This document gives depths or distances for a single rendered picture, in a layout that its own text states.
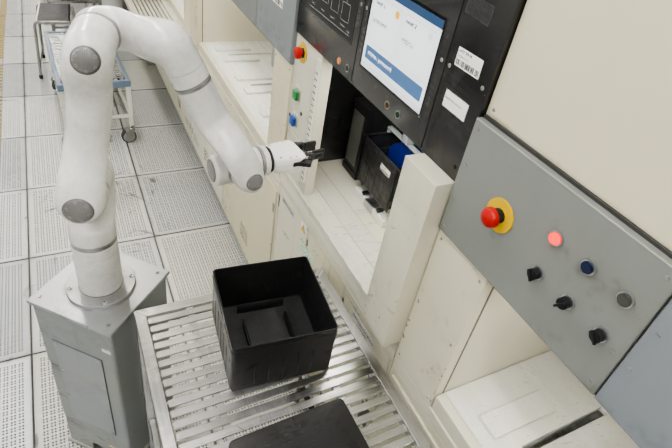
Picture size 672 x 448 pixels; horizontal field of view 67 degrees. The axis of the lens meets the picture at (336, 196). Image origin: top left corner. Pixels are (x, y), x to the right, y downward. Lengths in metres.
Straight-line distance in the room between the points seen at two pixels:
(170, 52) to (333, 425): 0.91
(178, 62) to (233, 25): 1.96
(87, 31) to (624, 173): 1.00
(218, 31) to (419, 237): 2.24
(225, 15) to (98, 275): 1.93
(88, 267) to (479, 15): 1.17
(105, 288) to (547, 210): 1.20
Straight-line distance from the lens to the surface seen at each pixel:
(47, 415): 2.38
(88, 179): 1.34
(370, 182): 1.79
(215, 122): 1.28
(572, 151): 0.90
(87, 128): 1.30
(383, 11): 1.29
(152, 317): 1.59
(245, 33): 3.19
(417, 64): 1.17
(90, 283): 1.61
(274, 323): 1.55
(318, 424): 1.28
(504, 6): 0.98
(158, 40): 1.20
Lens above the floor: 1.96
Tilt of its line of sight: 36 degrees down
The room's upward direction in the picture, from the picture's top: 11 degrees clockwise
